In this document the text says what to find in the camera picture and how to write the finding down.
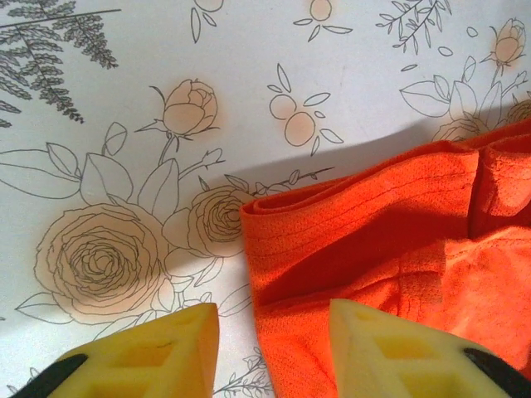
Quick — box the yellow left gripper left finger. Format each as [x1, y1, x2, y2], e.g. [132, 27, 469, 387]
[7, 301, 221, 398]

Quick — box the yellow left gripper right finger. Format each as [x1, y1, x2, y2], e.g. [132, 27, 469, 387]
[329, 296, 531, 398]

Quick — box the orange t-shirt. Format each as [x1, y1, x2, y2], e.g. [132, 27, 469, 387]
[239, 118, 531, 398]

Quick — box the floral tablecloth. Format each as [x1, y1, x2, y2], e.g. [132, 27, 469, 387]
[0, 0, 531, 398]

